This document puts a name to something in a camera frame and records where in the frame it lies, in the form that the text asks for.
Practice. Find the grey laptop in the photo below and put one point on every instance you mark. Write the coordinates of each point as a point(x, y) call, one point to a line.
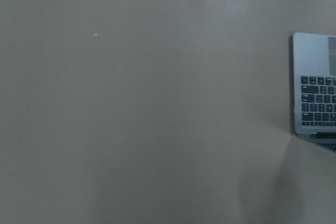
point(314, 88)

